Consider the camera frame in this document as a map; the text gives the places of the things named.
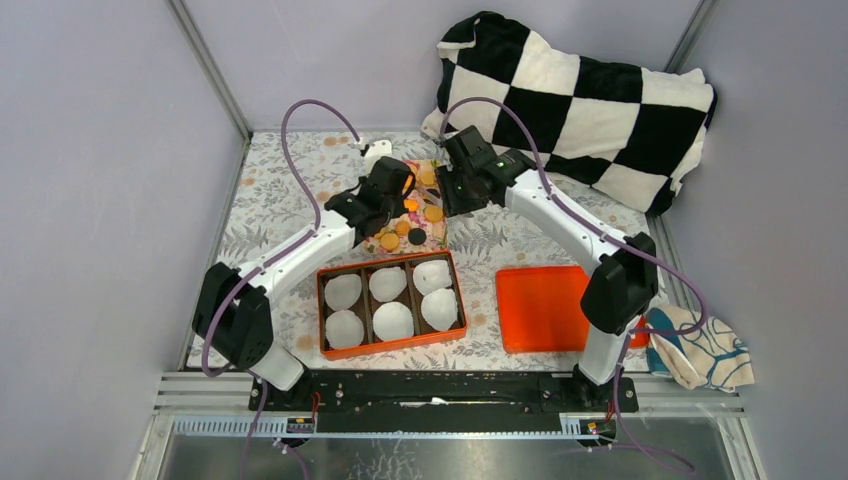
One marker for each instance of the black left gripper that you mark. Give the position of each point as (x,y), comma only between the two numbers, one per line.
(399,208)

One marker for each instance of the teal cream cloth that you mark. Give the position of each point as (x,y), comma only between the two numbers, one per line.
(712,357)

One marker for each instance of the orange box lid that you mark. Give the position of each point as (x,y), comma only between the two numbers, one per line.
(539,309)

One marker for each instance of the orange fish cookie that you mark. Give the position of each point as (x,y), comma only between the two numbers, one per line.
(411,205)

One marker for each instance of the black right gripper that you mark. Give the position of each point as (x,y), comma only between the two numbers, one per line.
(446,175)

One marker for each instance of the floral cookie tray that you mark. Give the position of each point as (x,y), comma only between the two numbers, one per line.
(437,232)

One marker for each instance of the checkered black white pillow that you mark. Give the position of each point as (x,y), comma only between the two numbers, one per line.
(624,130)

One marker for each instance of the swirl yellow cookie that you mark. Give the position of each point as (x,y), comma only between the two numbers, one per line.
(402,228)

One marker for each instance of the round dotted yellow biscuit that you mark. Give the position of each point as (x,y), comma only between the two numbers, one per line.
(433,214)
(389,241)
(427,178)

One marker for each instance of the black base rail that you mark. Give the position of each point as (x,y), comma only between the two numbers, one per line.
(448,402)

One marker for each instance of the black sandwich cookie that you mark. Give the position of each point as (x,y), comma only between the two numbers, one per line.
(417,236)

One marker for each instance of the orange cookie box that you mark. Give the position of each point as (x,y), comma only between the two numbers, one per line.
(367,305)

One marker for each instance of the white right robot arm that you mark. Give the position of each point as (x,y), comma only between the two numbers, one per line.
(622,279)

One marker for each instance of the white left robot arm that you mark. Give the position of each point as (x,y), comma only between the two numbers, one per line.
(233,313)

